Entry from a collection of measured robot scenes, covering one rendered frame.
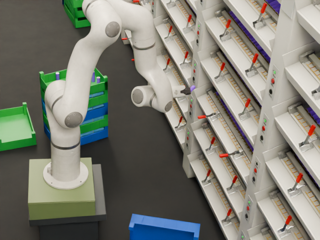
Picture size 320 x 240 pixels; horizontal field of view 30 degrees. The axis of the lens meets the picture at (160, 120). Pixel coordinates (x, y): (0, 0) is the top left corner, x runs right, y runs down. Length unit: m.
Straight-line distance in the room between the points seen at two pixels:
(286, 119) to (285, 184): 0.23
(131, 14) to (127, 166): 1.16
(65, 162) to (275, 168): 0.85
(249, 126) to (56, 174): 0.82
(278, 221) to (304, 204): 0.23
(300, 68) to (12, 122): 2.00
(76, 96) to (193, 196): 1.03
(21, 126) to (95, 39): 1.42
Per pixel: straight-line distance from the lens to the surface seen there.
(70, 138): 2.39
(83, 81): 2.25
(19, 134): 3.41
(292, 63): 1.95
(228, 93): 2.48
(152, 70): 2.35
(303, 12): 1.84
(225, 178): 2.67
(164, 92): 2.36
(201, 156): 3.02
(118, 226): 2.87
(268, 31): 2.11
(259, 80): 2.21
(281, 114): 2.06
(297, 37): 1.91
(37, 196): 2.49
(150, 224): 2.61
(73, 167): 2.49
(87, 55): 2.21
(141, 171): 3.14
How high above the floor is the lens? 2.11
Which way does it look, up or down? 37 degrees down
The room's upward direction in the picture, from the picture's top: 3 degrees clockwise
